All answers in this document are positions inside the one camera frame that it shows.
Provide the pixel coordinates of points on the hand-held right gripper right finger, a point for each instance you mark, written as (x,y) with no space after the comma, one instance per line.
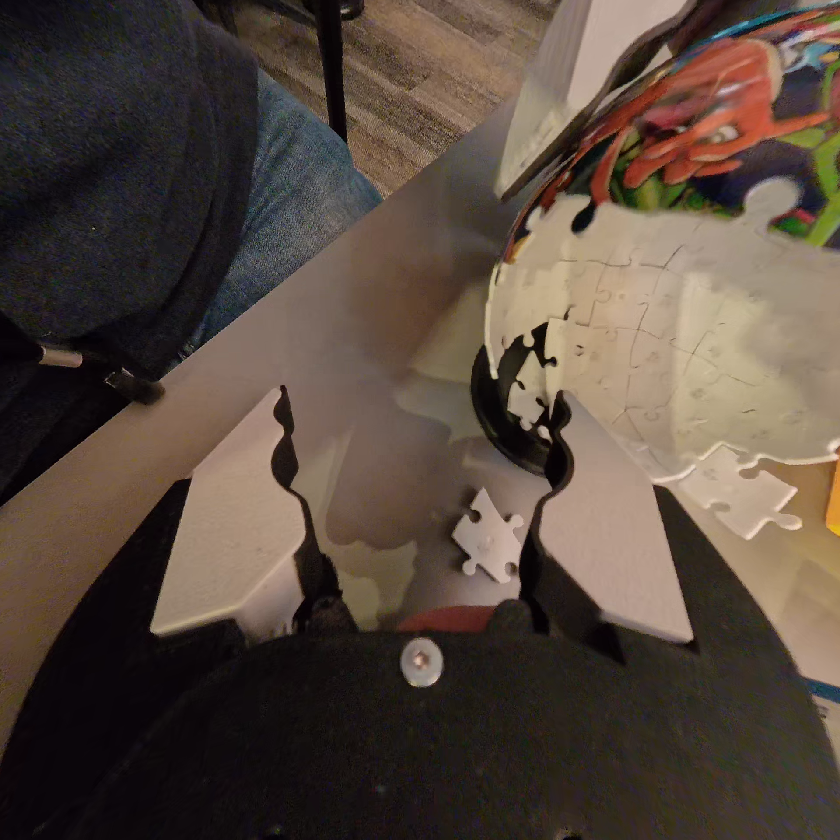
(610,544)

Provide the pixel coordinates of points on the yellow plastic tray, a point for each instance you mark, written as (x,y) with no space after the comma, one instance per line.
(833,499)

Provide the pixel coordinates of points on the black round ball stand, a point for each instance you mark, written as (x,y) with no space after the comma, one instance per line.
(489,407)

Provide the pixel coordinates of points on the person's blue jeans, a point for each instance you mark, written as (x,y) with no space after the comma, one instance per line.
(289,210)

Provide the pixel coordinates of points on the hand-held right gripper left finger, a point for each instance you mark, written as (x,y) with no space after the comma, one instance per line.
(223,538)

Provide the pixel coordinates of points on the black metal chair frame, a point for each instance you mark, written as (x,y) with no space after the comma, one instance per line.
(331,65)

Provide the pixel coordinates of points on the blue puzzle box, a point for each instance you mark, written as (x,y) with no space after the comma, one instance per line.
(825,694)

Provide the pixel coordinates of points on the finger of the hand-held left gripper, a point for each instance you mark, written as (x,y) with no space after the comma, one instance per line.
(564,79)

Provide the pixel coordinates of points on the single white puzzle piece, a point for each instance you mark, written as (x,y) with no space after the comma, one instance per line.
(489,535)

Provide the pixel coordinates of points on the colourful puzzle ball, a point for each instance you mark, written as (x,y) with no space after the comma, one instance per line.
(689,328)

